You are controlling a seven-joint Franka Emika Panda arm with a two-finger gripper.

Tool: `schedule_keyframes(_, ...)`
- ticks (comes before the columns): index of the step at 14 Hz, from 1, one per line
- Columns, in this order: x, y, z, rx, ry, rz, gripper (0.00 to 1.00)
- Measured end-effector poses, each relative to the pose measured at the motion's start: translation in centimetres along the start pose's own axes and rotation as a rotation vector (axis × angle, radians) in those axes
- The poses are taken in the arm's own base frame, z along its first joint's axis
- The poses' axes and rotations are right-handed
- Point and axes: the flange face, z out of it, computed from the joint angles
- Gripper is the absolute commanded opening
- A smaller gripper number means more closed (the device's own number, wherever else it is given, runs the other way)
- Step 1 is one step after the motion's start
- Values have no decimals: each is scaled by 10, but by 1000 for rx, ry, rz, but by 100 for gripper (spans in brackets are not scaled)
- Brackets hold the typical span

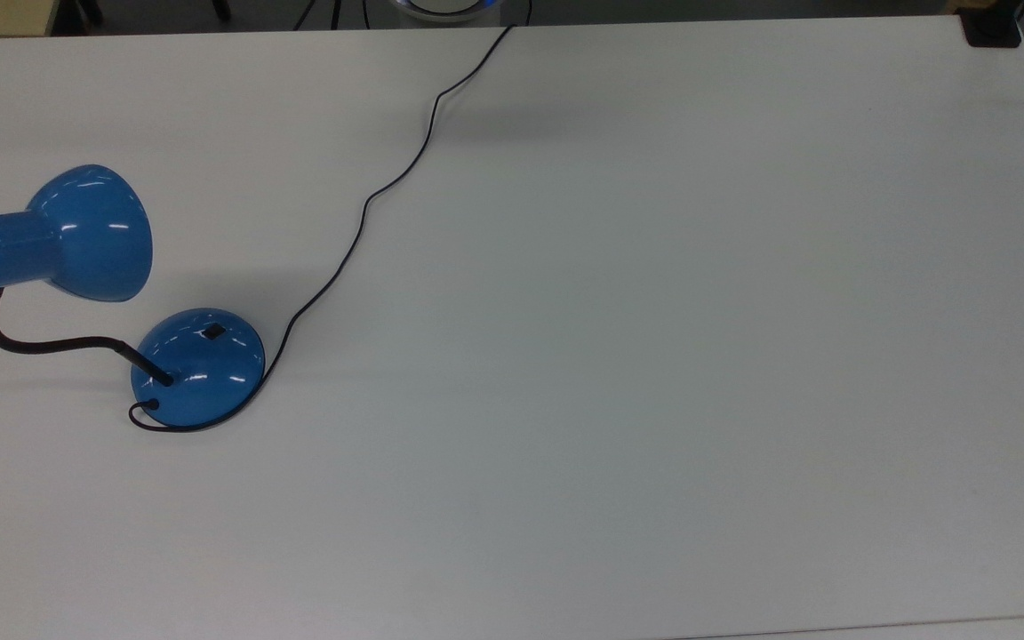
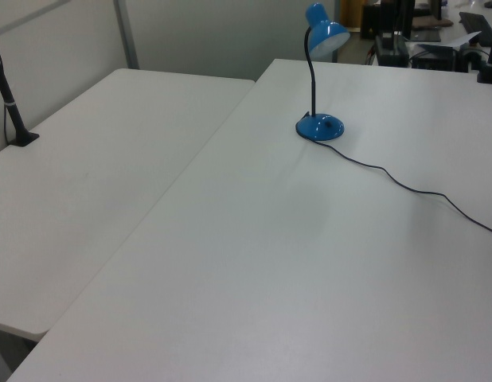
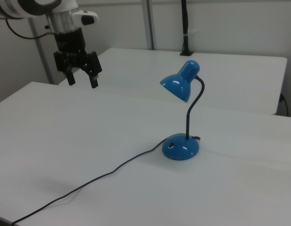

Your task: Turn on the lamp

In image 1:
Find blue gooseneck desk lamp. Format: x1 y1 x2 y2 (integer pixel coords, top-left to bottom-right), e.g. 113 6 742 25
0 164 266 428

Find black tripod legs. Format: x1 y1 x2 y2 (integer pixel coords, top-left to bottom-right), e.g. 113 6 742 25
294 0 372 31

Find black corner table clamp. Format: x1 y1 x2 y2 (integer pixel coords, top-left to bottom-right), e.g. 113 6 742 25
962 0 1024 49

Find black lamp power cable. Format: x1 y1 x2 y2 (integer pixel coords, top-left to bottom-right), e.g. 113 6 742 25
128 0 533 434

